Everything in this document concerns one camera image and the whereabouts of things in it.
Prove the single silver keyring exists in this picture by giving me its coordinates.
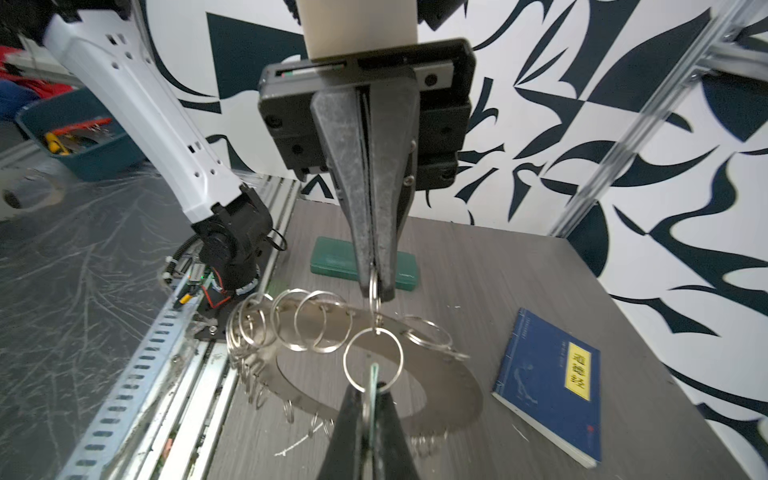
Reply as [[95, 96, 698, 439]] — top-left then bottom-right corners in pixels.
[[342, 327, 405, 394]]

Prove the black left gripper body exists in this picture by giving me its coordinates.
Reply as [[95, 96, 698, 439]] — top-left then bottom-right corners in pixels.
[[258, 39, 476, 191]]

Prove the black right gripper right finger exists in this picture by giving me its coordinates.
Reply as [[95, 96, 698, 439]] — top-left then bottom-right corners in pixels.
[[374, 392, 420, 480]]

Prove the perforated white cable tray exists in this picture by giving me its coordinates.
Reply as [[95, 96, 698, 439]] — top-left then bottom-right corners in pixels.
[[58, 299, 198, 479]]

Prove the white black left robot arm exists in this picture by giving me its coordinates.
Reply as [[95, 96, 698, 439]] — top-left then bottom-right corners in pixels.
[[41, 1, 476, 302]]

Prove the green case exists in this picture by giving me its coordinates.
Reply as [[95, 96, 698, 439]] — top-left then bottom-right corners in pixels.
[[310, 235, 419, 293]]

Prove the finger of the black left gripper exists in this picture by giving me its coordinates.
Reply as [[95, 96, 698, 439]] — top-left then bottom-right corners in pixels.
[[310, 88, 373, 297], [368, 74, 420, 302]]

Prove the teal bin with tools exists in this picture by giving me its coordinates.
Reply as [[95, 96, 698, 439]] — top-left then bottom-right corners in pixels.
[[15, 88, 145, 182]]

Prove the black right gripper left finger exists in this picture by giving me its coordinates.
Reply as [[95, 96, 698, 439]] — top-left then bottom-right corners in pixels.
[[316, 385, 364, 480]]

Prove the blue notebook with yellow label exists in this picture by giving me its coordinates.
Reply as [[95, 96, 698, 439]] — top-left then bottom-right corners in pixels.
[[491, 308, 602, 469]]

